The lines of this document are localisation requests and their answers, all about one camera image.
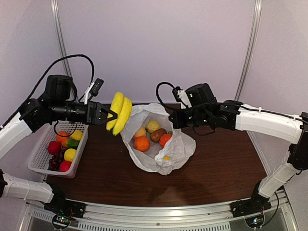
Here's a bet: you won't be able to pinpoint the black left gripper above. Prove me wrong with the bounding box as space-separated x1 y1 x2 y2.
51 99 117 125

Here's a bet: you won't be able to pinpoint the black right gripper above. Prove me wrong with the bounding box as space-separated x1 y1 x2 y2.
169 108 211 128

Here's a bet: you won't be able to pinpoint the yellow banana bunch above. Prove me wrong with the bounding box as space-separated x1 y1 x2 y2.
106 92 132 136

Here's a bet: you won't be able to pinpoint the white plastic bag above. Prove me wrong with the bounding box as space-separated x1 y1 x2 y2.
120 103 196 175

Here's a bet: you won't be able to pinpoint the orange fruit from bag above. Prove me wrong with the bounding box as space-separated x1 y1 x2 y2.
134 137 150 152

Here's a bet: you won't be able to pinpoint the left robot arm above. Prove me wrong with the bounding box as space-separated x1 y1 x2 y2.
0 75 117 214

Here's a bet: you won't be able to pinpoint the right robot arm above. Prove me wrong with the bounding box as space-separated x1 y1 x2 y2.
169 83 308 213

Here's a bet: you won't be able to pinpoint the yellow fruit upper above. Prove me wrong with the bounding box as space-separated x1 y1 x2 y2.
70 129 83 141

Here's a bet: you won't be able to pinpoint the peach fruit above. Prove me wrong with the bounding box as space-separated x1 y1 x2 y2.
133 127 147 140

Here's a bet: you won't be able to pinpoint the pale yellow bumpy fruit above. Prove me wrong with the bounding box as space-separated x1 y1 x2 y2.
145 120 161 133

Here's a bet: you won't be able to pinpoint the brown kiwi fruit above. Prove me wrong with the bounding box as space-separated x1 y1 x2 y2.
150 128 167 143

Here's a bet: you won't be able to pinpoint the yellow fruit lower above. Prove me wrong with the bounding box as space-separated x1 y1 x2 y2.
64 148 77 162

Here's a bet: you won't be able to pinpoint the red fruit upper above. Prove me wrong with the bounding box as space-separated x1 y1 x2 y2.
47 141 61 155

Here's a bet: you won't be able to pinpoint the red fruit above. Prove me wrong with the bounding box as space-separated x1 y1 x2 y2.
47 141 61 155
59 161 72 172

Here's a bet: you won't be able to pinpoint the red fruit lower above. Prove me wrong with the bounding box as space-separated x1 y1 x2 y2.
59 161 72 172

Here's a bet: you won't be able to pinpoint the green pepper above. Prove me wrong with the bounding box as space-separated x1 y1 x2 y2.
61 139 79 149

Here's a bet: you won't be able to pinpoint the dark purple grapes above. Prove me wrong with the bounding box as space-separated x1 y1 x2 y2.
48 149 66 171

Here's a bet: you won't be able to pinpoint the white perforated plastic basket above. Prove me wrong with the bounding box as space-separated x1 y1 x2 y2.
27 121 88 179

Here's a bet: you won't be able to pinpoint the left circuit board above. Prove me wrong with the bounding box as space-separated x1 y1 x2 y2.
51 215 72 229

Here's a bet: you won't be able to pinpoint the circuit board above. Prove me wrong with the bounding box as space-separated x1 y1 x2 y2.
245 215 265 229
51 215 72 229

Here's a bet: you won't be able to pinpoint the right circuit board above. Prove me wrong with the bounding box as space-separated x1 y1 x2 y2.
245 215 265 229

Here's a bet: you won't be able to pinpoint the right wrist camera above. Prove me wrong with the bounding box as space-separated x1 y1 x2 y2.
172 86 192 109

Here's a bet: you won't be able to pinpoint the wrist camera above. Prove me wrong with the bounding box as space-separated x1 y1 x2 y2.
81 78 104 105
172 86 192 109

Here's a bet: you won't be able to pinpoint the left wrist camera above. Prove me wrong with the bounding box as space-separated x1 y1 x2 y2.
81 78 104 105

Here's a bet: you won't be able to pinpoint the black left cable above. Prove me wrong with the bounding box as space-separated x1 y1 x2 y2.
0 54 95 130

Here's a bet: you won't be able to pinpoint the front aluminium rail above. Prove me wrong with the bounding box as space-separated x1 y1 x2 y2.
17 190 298 231

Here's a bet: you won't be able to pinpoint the right aluminium frame post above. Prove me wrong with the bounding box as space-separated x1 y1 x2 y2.
234 0 262 101

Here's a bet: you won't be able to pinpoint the aluminium frame post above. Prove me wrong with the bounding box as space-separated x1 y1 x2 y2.
234 0 262 101
50 0 73 77

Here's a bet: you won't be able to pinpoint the left aluminium frame post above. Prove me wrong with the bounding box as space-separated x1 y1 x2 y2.
50 0 73 77

